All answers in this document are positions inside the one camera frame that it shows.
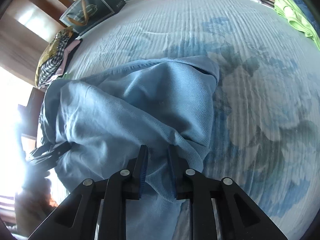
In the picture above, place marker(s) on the person's left forearm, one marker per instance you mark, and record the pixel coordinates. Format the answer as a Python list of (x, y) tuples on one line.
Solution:
[(31, 210)]

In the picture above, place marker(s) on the black-white checkered folded garment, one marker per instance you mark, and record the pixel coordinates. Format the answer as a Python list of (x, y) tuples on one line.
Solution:
[(50, 67)]

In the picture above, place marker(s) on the wooden headboard frame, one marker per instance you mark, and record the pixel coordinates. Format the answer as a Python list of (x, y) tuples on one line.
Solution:
[(42, 2)]

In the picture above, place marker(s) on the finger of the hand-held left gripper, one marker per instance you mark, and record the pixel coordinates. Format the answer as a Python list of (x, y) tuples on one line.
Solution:
[(48, 161), (61, 147)]

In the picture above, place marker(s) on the light blue denim pants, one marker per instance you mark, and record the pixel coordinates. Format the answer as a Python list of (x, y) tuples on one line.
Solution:
[(125, 105)]

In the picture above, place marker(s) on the stack of folded clothes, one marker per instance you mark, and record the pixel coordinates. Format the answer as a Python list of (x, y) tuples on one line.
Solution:
[(50, 50)]

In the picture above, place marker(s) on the pink folded garment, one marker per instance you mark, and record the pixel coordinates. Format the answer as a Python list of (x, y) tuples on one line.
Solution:
[(72, 46)]

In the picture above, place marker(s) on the blue floral bedsheet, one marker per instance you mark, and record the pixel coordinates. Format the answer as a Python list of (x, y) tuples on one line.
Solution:
[(250, 105)]

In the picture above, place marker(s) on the black gift bag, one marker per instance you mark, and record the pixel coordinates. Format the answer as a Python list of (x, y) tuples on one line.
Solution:
[(100, 0)]

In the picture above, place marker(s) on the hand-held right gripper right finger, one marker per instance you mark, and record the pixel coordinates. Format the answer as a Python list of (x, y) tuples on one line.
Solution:
[(172, 165)]

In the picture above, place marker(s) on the lime green garment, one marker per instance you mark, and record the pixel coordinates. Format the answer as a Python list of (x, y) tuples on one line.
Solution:
[(292, 7)]

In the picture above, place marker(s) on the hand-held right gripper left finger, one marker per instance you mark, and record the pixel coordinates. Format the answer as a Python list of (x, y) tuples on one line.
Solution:
[(143, 165)]

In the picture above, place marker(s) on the black folded garment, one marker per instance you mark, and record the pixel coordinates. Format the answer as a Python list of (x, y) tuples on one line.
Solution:
[(72, 55)]

